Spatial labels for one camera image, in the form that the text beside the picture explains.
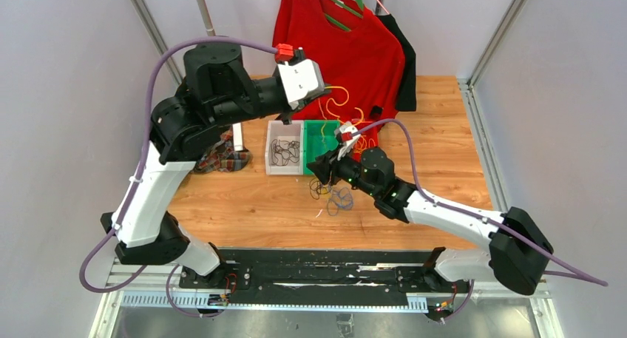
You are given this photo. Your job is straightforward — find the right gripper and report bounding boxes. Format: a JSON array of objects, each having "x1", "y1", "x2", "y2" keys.
[{"x1": 307, "y1": 145, "x2": 379, "y2": 200}]

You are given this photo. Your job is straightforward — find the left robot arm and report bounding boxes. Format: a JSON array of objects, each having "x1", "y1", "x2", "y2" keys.
[{"x1": 101, "y1": 36, "x2": 325, "y2": 288}]

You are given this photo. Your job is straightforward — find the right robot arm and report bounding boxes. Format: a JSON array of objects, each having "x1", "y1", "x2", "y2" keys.
[{"x1": 307, "y1": 147, "x2": 554, "y2": 296}]

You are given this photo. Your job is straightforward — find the green plastic bin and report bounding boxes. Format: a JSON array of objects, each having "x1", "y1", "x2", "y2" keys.
[{"x1": 302, "y1": 120, "x2": 340, "y2": 175}]

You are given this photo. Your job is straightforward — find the white plastic bin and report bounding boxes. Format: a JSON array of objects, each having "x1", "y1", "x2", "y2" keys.
[{"x1": 265, "y1": 121, "x2": 304, "y2": 176}]

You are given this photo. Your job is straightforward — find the red plastic bin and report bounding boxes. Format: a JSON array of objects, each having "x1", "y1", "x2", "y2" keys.
[{"x1": 353, "y1": 120, "x2": 379, "y2": 160}]

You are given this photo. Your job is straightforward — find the plaid flannel shirt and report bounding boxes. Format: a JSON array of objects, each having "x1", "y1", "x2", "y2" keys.
[{"x1": 192, "y1": 127, "x2": 253, "y2": 174}]

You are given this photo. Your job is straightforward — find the red t-shirt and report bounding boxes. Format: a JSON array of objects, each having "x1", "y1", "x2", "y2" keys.
[{"x1": 273, "y1": 0, "x2": 404, "y2": 121}]

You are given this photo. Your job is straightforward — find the black garment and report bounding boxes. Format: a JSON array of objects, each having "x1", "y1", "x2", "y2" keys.
[{"x1": 377, "y1": 14, "x2": 417, "y2": 112}]

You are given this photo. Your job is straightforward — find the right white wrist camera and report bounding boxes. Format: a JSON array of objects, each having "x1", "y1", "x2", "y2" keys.
[{"x1": 334, "y1": 121, "x2": 361, "y2": 160}]

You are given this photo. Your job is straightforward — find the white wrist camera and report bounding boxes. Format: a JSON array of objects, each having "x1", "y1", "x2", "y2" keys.
[
  {"x1": 334, "y1": 121, "x2": 361, "y2": 160},
  {"x1": 274, "y1": 44, "x2": 325, "y2": 100}
]

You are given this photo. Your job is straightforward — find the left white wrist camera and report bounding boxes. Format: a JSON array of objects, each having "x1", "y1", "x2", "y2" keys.
[{"x1": 274, "y1": 44, "x2": 325, "y2": 100}]

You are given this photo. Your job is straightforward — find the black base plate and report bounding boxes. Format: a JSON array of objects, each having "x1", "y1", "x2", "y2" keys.
[{"x1": 178, "y1": 249, "x2": 469, "y2": 308}]

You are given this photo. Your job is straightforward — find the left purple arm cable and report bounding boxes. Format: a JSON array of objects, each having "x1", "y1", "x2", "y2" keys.
[{"x1": 79, "y1": 36, "x2": 278, "y2": 319}]

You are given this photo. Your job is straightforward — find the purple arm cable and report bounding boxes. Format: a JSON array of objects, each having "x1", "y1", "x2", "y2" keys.
[
  {"x1": 352, "y1": 118, "x2": 609, "y2": 322},
  {"x1": 79, "y1": 36, "x2": 278, "y2": 319}
]

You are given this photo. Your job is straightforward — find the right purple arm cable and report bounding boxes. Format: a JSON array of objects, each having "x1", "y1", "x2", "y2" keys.
[{"x1": 352, "y1": 118, "x2": 609, "y2": 322}]

